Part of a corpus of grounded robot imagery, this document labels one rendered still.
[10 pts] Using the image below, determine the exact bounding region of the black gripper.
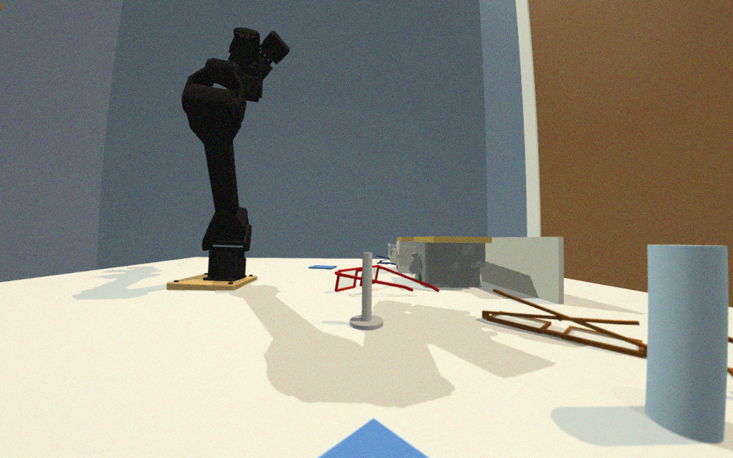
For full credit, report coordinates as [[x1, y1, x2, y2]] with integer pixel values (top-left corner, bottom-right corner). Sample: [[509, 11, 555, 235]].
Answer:
[[258, 31, 290, 80]]

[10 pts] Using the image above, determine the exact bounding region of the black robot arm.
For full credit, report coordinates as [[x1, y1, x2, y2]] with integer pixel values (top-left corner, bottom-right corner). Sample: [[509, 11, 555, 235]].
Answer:
[[182, 27, 263, 282]]

